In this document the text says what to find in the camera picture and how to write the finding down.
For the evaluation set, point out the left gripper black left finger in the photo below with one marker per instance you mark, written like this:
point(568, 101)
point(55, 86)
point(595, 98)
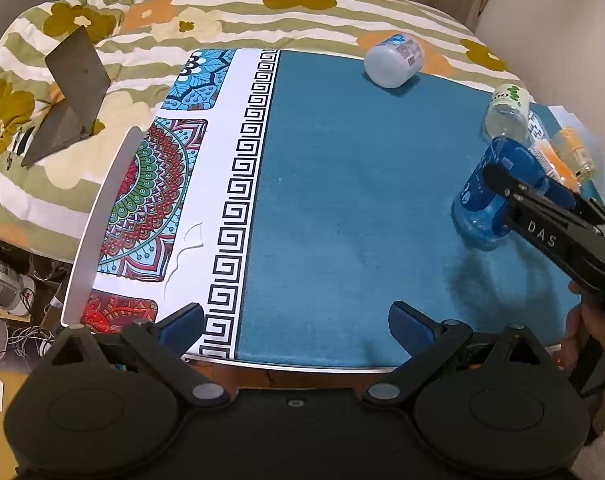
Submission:
point(161, 346)

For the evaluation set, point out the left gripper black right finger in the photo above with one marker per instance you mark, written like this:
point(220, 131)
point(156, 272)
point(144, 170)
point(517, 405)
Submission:
point(431, 346)

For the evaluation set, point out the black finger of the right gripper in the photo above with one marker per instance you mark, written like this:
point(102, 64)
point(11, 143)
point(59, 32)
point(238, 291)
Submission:
point(501, 182)

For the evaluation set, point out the blue plastic cup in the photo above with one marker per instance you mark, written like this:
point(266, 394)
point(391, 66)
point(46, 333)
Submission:
point(478, 212)

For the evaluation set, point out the orange cartoon label cup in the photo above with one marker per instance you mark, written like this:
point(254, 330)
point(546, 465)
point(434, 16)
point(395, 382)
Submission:
point(553, 166)

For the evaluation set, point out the clear cup green label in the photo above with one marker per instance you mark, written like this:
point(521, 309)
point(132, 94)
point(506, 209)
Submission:
point(507, 114)

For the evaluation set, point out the yellow orange label cup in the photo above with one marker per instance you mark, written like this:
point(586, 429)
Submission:
point(572, 151)

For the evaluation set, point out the person's right hand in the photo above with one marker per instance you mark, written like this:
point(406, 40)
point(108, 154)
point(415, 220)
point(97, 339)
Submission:
point(587, 317)

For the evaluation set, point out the teal patterned table cloth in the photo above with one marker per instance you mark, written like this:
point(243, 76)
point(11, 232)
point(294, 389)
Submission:
point(295, 201)

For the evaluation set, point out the grey open laptop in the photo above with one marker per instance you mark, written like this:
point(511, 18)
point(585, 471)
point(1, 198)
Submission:
point(81, 77)

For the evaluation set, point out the floral striped duvet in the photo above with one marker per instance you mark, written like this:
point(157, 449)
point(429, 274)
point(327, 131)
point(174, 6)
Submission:
point(143, 44)

